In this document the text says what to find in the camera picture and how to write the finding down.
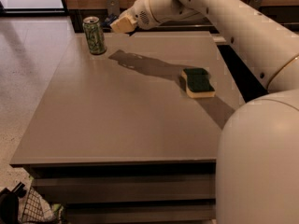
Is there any left metal rail bracket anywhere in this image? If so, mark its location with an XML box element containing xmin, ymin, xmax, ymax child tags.
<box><xmin>106</xmin><ymin>0</ymin><xmax>121</xmax><ymax>16</ymax></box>

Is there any grey drawer cabinet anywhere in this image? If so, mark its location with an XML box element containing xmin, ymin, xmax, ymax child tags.
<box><xmin>11</xmin><ymin>32</ymin><xmax>243</xmax><ymax>210</ymax></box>

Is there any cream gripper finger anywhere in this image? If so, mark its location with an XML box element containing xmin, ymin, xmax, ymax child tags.
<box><xmin>110</xmin><ymin>14</ymin><xmax>137</xmax><ymax>34</ymax></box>

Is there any blue rxbar blueberry wrapper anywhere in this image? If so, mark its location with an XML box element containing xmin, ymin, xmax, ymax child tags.
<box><xmin>102</xmin><ymin>14</ymin><xmax>118</xmax><ymax>28</ymax></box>

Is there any white rounded gripper body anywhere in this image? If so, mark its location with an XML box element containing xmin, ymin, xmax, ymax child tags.
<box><xmin>127</xmin><ymin>0</ymin><xmax>156</xmax><ymax>30</ymax></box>

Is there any upper grey drawer front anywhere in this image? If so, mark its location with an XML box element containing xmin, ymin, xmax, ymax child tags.
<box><xmin>32</xmin><ymin>175</ymin><xmax>215</xmax><ymax>203</ymax></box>

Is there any grey drawer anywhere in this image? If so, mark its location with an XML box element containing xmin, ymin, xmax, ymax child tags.
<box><xmin>66</xmin><ymin>205</ymin><xmax>216</xmax><ymax>224</ymax></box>
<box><xmin>32</xmin><ymin>175</ymin><xmax>215</xmax><ymax>203</ymax></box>

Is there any green and yellow sponge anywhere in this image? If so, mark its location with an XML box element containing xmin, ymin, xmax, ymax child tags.
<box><xmin>181</xmin><ymin>68</ymin><xmax>215</xmax><ymax>99</ymax></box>

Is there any checkered cloth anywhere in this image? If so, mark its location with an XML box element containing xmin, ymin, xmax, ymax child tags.
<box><xmin>19</xmin><ymin>188</ymin><xmax>57</xmax><ymax>224</ymax></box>

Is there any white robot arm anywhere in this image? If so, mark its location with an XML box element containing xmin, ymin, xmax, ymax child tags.
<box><xmin>111</xmin><ymin>0</ymin><xmax>299</xmax><ymax>224</ymax></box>

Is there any green soda can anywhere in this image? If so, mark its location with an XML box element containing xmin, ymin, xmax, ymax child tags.
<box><xmin>82</xmin><ymin>16</ymin><xmax>107</xmax><ymax>55</ymax></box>

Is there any lower grey drawer front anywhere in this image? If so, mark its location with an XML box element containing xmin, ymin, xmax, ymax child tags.
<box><xmin>66</xmin><ymin>205</ymin><xmax>216</xmax><ymax>224</ymax></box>

